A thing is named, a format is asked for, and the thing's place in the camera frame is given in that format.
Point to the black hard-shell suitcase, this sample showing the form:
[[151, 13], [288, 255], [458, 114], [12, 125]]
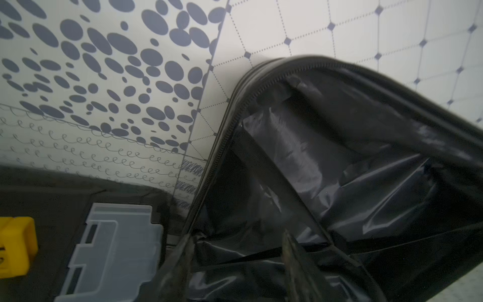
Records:
[[381, 187]]

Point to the black toolbox with yellow handle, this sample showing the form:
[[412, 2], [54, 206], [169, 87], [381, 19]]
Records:
[[98, 240]]

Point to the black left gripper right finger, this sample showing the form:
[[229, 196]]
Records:
[[304, 281]]

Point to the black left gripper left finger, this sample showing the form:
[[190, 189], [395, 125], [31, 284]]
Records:
[[171, 280]]

